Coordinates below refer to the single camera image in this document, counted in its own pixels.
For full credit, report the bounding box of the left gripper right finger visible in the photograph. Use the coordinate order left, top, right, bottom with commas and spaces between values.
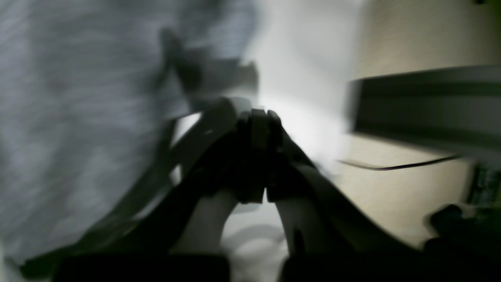
267, 111, 450, 282

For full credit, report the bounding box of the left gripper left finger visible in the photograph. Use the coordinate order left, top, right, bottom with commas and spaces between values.
52, 110, 269, 282

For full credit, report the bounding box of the grey t-shirt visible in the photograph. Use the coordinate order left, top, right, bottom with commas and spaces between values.
1, 0, 256, 263

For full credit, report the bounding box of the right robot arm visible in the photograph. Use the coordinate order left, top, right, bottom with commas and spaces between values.
424, 204, 501, 262

